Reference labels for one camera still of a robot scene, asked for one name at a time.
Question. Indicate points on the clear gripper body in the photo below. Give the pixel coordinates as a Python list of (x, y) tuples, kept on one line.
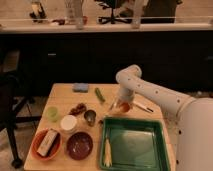
[(117, 102)]

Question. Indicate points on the red apple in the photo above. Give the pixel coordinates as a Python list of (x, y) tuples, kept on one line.
[(124, 107)]

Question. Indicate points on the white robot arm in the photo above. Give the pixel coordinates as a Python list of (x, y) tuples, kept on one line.
[(195, 139)]

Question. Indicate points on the small metal cup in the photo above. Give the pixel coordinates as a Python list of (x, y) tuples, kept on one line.
[(90, 117)]

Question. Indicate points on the green plastic cup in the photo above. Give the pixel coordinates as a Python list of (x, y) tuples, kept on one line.
[(52, 114)]

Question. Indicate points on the dark red grapes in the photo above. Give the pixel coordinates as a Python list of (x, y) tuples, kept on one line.
[(80, 108)]

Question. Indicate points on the green plastic tray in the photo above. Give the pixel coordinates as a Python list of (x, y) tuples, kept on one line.
[(136, 145)]

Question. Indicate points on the white round container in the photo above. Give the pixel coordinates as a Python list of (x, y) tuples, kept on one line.
[(68, 123)]

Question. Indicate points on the dark red bowl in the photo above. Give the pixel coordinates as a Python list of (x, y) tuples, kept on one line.
[(79, 146)]

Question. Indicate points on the corn cob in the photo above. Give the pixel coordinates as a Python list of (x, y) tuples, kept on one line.
[(107, 154)]

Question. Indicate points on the white box in bowl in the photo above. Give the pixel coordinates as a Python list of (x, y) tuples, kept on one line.
[(47, 142)]

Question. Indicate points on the black office chair background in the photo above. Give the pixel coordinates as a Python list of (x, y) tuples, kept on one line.
[(112, 5)]

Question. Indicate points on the orange bowl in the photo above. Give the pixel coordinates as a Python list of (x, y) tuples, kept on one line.
[(54, 149)]

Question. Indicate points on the black office chair left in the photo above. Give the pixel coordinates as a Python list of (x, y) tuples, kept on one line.
[(9, 108)]

